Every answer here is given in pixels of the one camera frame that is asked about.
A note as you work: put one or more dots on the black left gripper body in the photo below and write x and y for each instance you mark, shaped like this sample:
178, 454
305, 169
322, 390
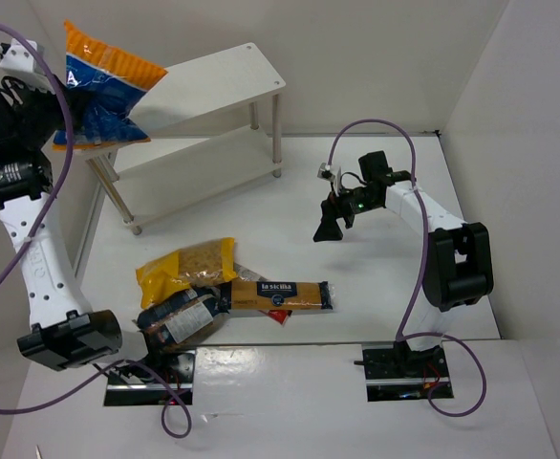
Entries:
63, 111

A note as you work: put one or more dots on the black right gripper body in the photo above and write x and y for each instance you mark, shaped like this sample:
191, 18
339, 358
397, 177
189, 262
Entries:
336, 207

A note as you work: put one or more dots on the blue orange orecchiette pasta bag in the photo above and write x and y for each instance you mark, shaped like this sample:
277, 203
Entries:
114, 81

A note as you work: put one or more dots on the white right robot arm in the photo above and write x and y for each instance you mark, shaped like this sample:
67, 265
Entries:
457, 264

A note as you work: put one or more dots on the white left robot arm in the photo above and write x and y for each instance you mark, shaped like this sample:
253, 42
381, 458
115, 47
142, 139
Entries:
65, 331

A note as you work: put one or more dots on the yellow fusilli pasta bag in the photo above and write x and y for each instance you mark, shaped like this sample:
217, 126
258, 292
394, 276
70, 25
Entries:
206, 264

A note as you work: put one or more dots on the white two-tier shelf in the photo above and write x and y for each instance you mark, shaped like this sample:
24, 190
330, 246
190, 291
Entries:
214, 123

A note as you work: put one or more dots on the dark blue pasta bag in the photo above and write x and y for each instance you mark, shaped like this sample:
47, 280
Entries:
184, 319

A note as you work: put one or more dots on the blue label spaghetti pack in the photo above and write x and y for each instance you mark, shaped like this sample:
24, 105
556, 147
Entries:
294, 296

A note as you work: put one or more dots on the red white spaghetti pack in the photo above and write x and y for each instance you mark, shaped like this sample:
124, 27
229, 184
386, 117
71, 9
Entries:
280, 316

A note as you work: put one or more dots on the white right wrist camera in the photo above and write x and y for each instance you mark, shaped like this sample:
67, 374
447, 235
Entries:
331, 174

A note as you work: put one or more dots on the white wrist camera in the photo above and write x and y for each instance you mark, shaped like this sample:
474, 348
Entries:
331, 174
17, 61

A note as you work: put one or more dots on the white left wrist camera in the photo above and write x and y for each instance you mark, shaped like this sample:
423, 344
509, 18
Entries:
17, 61

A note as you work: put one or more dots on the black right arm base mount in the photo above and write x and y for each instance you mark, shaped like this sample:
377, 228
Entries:
396, 373

